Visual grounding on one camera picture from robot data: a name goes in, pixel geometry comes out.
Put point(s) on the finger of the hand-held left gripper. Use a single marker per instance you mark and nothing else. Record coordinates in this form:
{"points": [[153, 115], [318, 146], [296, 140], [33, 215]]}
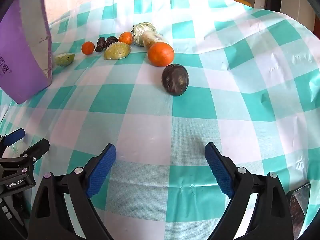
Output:
{"points": [[15, 135], [36, 151]]}

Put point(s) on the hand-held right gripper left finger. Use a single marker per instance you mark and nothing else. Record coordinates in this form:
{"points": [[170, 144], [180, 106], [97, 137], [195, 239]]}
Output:
{"points": [[101, 172]]}

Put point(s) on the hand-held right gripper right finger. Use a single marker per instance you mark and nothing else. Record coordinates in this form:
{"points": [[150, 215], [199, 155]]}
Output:
{"points": [[220, 172]]}

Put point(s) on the purple cardboard box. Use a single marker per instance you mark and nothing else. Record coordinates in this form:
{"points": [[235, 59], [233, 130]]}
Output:
{"points": [[22, 67]]}

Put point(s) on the green lime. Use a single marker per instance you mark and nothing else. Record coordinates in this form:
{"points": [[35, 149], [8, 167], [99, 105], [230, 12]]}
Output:
{"points": [[65, 59]]}

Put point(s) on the dark avocado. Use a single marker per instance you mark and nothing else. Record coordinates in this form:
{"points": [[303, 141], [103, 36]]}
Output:
{"points": [[175, 80]]}

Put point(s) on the small orange tangerine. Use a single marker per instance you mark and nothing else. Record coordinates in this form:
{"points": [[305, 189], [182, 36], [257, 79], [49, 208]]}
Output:
{"points": [[88, 48], [125, 38]]}

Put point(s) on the green pear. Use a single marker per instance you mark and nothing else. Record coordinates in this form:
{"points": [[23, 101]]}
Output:
{"points": [[117, 51]]}

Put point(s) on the large orange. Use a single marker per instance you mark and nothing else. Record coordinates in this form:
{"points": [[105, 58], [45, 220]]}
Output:
{"points": [[160, 54]]}

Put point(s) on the corn cob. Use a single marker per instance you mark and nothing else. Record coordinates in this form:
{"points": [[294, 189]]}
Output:
{"points": [[153, 39]]}

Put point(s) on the green checkered tablecloth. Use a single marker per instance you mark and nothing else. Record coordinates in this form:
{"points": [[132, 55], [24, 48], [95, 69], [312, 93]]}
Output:
{"points": [[150, 130]]}

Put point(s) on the black smartphone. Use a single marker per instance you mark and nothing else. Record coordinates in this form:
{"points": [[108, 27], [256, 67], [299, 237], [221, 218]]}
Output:
{"points": [[298, 205]]}

